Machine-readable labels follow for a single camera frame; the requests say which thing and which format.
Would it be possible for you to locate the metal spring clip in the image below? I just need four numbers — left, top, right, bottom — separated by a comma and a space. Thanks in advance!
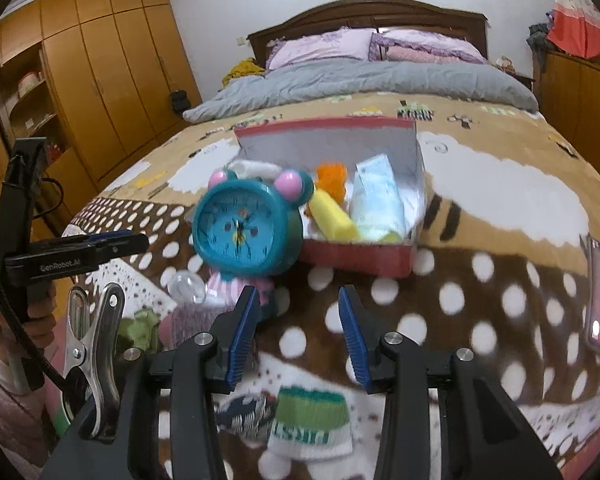
62, 282, 126, 441

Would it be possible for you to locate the pink beauty sponge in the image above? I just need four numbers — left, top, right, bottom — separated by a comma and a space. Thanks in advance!
156, 317, 176, 351

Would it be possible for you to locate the yellow sponge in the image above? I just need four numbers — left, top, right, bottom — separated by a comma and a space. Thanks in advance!
307, 190, 360, 241

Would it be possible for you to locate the blue face mask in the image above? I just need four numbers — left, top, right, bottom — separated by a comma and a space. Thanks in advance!
350, 155, 408, 241

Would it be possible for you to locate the wooden wardrobe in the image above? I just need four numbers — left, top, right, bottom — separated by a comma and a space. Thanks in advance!
0, 0, 203, 221

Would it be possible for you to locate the grey duvet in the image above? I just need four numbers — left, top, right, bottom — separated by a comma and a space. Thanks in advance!
182, 57, 540, 123

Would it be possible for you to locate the navy patterned cloth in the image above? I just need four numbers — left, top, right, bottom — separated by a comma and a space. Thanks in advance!
215, 394, 276, 443

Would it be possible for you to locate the dark clothes pile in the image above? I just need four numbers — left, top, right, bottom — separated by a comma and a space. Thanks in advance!
526, 22, 556, 56

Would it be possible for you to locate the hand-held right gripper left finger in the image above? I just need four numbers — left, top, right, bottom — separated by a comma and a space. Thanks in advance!
40, 285, 262, 480

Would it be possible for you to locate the green ribbon bow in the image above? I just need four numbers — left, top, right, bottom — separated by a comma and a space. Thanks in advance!
117, 309, 161, 353

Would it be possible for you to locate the yellow cloth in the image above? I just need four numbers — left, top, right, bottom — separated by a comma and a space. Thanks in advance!
221, 57, 267, 88

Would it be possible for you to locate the plain lilac pillow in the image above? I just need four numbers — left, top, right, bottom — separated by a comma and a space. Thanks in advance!
266, 29, 376, 72

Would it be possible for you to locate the purple knit sock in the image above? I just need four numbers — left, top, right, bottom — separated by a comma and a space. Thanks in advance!
169, 302, 233, 353

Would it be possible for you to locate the thick black cable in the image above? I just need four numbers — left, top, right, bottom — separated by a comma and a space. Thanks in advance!
0, 220, 67, 397

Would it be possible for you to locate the dark wooden headboard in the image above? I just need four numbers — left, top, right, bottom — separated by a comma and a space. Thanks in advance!
247, 0, 490, 68

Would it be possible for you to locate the dark wooden nightstand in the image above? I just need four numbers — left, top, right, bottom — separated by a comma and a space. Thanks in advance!
495, 71, 536, 92

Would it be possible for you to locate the red cardboard box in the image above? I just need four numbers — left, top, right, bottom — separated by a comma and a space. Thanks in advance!
234, 117, 427, 278

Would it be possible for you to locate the white storage box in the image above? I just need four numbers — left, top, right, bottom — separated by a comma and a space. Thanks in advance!
17, 72, 46, 96

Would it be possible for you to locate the wooden dresser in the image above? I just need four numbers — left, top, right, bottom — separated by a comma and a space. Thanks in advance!
532, 50, 600, 181

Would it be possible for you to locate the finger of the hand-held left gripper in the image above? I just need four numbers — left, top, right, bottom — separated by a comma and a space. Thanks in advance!
82, 229, 133, 241
92, 232, 151, 263

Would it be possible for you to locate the orange fuzzy cloth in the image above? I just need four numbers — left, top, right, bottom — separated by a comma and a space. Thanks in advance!
316, 161, 350, 198

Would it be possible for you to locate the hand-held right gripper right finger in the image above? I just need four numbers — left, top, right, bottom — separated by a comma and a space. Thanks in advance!
338, 284, 563, 480

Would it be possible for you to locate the white sock with green band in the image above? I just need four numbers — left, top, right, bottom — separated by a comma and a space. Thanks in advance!
267, 386, 355, 461

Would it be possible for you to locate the person's left forearm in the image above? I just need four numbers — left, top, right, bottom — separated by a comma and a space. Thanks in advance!
0, 345, 68, 468

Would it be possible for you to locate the teal alarm clock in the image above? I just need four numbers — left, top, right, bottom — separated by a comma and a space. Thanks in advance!
192, 169, 315, 277

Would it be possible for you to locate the purple patterned pillow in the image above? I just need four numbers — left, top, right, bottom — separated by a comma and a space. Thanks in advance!
369, 29, 491, 66

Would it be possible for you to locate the floral curtain with red hem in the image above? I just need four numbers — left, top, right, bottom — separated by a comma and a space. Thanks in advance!
545, 0, 600, 60

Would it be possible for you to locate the spotted sheep printed blanket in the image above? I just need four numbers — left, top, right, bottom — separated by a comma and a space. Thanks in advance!
50, 92, 600, 480

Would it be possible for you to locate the clear plastic ball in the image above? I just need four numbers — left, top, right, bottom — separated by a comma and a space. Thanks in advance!
170, 270, 206, 305

